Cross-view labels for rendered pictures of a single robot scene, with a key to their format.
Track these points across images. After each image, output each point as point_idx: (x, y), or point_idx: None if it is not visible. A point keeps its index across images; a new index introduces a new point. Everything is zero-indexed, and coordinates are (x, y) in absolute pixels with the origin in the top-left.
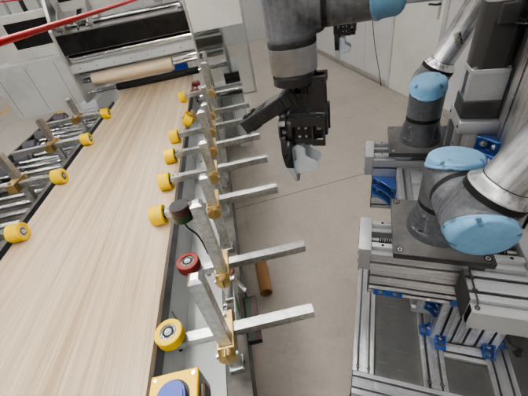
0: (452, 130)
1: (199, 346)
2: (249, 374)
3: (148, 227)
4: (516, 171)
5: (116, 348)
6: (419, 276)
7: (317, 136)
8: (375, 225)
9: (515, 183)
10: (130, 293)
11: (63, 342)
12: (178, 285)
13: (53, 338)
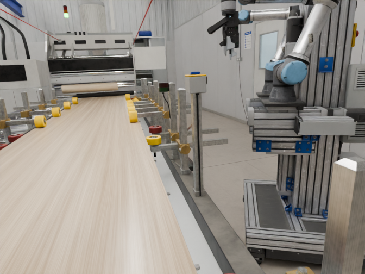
0: None
1: None
2: (192, 174)
3: (126, 123)
4: (300, 45)
5: (125, 141)
6: (277, 125)
7: (236, 31)
8: (255, 109)
9: (300, 50)
10: (125, 133)
11: (91, 142)
12: None
13: (85, 141)
